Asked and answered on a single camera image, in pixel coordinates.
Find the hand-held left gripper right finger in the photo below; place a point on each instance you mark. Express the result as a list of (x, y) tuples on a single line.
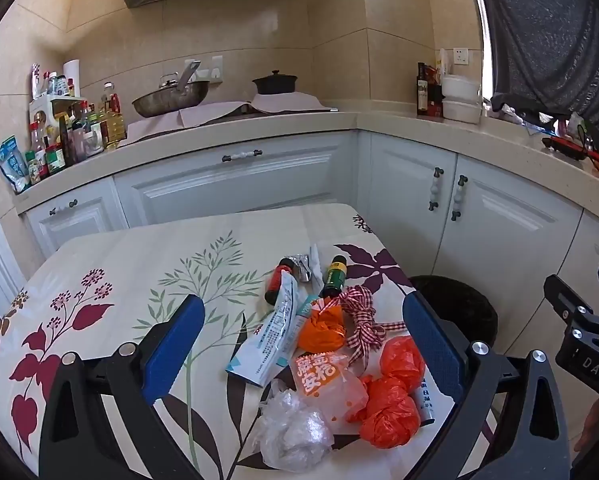
[(432, 345)]

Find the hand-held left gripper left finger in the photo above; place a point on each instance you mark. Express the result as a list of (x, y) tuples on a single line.
[(177, 350)]

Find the red plastic bag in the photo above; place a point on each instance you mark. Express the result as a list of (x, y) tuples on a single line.
[(389, 417), (402, 362)]

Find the black trash bin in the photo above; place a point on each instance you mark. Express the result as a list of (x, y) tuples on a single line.
[(459, 305)]

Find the red checked ribbon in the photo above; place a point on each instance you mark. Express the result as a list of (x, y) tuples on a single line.
[(362, 330)]

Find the white blue packet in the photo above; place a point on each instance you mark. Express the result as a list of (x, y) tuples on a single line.
[(267, 345)]

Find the white orange printed plastic bag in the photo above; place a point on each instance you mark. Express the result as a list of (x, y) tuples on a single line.
[(324, 385)]

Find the green label brown bottle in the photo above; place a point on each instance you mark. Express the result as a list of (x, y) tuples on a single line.
[(335, 277)]

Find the red label brown bottle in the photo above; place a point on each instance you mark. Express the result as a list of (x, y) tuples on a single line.
[(275, 280)]

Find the small teal wrapper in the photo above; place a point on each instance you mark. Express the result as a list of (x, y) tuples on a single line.
[(307, 306)]

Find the silver foil wrapper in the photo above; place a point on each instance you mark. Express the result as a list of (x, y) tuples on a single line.
[(299, 265)]

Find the person's right hand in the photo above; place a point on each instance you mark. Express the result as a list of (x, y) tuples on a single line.
[(592, 422)]

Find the white cabinet door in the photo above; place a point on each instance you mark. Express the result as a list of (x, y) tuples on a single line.
[(514, 245), (84, 225), (404, 195), (594, 245)]

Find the floral tablecloth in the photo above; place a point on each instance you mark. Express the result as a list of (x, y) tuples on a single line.
[(129, 260)]

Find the red black utensil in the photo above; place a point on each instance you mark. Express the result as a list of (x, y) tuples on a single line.
[(567, 146)]

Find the small clear plastic bag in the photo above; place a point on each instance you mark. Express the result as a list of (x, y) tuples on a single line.
[(577, 127)]

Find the white drawer front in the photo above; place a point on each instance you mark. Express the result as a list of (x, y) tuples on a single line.
[(229, 185)]

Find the white crumpled cloth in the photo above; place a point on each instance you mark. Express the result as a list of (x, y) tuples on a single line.
[(510, 114)]

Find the white lidded container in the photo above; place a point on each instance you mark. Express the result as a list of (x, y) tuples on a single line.
[(460, 89), (460, 111)]

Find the beige cloth cover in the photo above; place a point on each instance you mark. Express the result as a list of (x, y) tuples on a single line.
[(289, 102), (169, 122)]

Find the red box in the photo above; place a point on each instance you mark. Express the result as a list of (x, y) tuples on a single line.
[(435, 100)]

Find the cluster of condiment bottles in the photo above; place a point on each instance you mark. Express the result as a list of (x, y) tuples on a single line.
[(86, 130)]

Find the dark grey curtain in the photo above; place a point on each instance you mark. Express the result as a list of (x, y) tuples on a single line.
[(549, 35)]

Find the dark olive oil bottle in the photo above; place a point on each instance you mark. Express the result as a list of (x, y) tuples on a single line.
[(422, 92)]

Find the steel wok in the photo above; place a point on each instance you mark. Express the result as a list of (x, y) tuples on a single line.
[(164, 102)]

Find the blue seasoning packet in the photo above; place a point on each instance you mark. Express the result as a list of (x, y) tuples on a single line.
[(11, 165)]

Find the steel pot lid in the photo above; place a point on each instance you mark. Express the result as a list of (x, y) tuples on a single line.
[(168, 82)]

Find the metal spatula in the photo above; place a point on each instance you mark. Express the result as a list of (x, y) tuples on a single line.
[(189, 75)]

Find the white spice rack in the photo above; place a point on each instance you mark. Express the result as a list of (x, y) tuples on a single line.
[(46, 105)]

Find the black clay pot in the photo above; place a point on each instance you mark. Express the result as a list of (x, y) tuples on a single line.
[(274, 84)]

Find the white paper towel roll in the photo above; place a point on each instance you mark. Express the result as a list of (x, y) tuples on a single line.
[(71, 77)]

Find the small white wall socket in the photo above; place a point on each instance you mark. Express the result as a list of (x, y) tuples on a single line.
[(460, 56)]

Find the wide white wall socket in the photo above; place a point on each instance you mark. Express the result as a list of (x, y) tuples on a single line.
[(216, 67)]

